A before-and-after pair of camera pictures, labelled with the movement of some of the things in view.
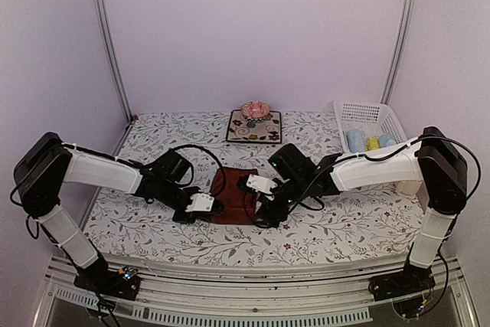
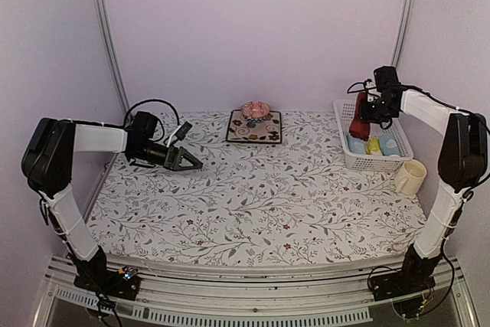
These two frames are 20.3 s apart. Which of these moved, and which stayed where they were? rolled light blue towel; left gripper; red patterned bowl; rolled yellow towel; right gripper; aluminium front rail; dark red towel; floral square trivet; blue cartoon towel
Moved: dark red towel; left gripper; right gripper
Stayed: aluminium front rail; blue cartoon towel; rolled light blue towel; red patterned bowl; rolled yellow towel; floral square trivet
